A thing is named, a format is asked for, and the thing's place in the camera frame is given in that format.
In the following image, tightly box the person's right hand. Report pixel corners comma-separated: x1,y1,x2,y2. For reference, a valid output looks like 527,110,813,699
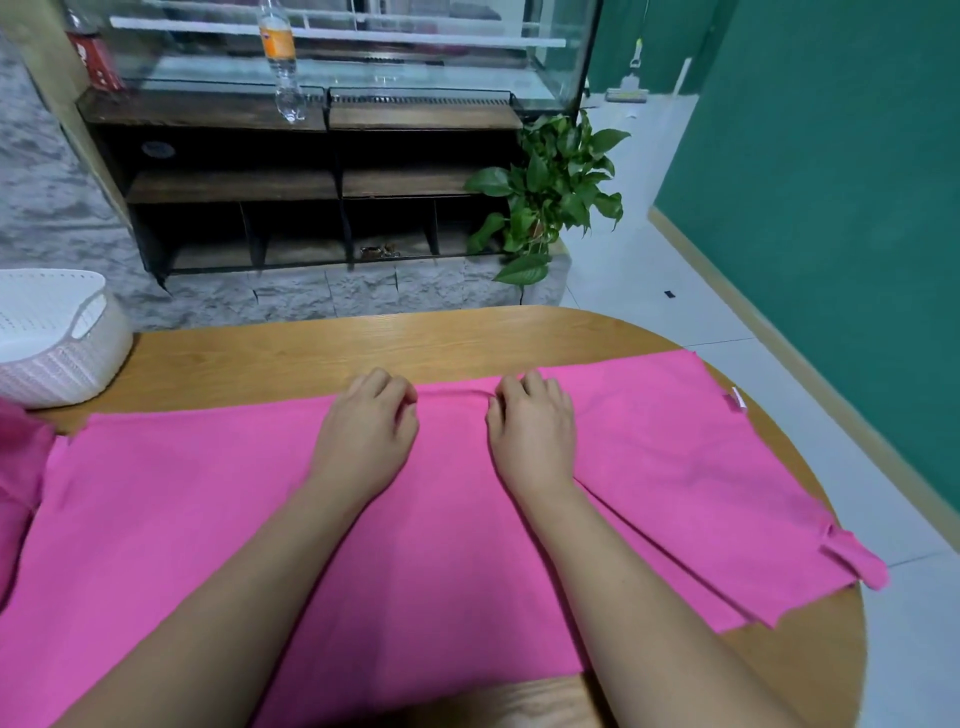
483,367,581,510

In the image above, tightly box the person's left hand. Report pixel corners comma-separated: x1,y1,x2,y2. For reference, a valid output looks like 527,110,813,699
303,366,423,513

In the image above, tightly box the pink towel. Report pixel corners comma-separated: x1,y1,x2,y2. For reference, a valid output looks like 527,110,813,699
0,346,893,728

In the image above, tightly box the white woven plastic basket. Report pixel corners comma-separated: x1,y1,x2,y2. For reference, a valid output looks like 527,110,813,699
0,267,137,411

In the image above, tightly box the pile of pink cloths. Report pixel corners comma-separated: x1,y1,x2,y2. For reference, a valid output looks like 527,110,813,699
0,396,63,605

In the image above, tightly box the person's right forearm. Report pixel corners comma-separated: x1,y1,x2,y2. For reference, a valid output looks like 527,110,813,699
514,480,815,728

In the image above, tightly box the person's left forearm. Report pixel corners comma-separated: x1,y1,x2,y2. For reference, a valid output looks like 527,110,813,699
57,477,387,728

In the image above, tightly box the green potted plant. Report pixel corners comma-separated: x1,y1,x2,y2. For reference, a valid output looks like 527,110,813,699
462,112,633,290

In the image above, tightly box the dark wooden shelf cabinet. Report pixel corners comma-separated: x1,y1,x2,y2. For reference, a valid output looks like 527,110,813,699
76,88,573,288

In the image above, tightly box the white mop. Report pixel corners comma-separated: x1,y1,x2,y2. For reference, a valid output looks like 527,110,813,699
603,36,653,105

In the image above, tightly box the clear bottle with orange label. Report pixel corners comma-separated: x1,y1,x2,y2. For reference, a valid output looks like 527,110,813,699
256,0,311,126

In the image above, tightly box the glass display case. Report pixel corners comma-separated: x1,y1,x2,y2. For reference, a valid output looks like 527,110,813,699
60,0,606,116

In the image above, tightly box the red label cola bottle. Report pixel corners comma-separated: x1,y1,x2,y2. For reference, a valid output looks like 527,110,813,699
61,6,123,96

